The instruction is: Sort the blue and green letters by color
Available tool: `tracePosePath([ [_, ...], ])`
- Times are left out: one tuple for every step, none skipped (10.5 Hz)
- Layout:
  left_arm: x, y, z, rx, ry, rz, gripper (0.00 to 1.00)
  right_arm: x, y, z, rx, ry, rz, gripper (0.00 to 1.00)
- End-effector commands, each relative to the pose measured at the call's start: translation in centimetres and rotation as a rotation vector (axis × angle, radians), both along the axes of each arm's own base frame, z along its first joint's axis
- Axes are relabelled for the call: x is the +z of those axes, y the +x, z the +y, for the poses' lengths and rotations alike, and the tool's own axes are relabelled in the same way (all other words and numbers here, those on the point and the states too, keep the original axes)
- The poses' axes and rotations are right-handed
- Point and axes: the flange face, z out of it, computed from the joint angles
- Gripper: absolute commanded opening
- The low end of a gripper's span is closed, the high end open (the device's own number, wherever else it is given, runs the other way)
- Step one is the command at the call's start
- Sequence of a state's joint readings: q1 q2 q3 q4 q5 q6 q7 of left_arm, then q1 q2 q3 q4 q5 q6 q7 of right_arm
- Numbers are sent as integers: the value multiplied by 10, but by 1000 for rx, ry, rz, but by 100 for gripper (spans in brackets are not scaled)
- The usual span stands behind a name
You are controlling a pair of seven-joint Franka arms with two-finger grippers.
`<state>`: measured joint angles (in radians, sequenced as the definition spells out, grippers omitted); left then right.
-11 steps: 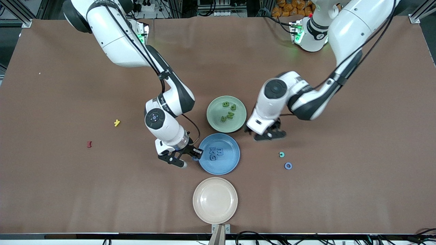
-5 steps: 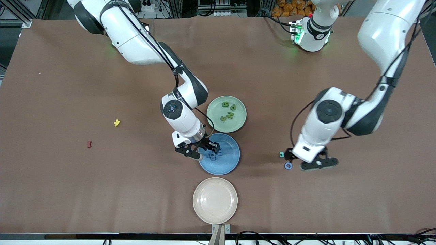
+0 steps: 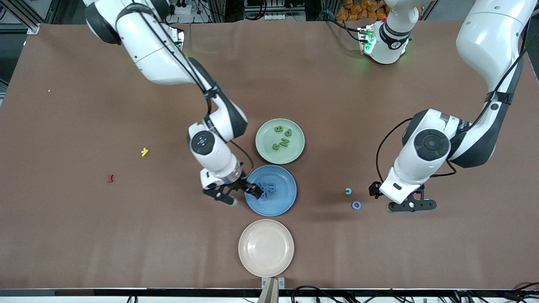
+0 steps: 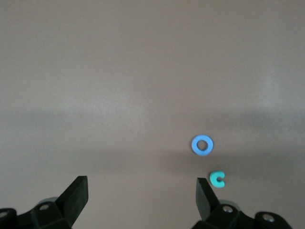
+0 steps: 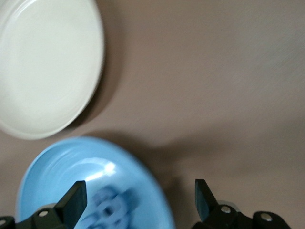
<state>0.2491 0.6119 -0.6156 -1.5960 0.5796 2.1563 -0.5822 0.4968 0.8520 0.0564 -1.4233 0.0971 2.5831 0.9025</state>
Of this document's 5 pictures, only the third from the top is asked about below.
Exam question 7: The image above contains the blue plate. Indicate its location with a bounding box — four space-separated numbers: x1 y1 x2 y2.
244 165 297 217

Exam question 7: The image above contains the beige plate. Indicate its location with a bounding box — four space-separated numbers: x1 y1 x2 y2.
238 219 294 277

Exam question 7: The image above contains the light green plate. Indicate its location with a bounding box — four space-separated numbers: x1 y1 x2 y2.
255 118 305 165

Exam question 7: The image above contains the brown table cloth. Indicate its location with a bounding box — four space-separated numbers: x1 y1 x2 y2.
0 19 539 291

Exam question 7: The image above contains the bag of oranges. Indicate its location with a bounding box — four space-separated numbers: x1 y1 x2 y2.
336 0 390 21

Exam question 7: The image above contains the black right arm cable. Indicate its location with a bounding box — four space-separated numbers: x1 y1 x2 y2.
229 140 254 179

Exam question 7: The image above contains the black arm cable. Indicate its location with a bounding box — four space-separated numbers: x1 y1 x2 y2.
376 117 458 186
229 140 254 179

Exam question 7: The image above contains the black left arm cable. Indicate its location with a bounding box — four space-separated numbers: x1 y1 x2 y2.
376 117 458 186

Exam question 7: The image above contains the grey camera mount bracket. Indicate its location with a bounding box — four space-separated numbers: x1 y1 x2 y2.
258 277 285 303

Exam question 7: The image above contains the black cable loop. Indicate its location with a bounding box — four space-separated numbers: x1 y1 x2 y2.
291 285 335 303

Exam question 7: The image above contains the black table edge rail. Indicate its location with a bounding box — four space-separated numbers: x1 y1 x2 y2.
0 288 539 298

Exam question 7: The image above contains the aluminium frame post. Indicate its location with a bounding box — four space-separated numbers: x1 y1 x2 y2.
6 0 40 35

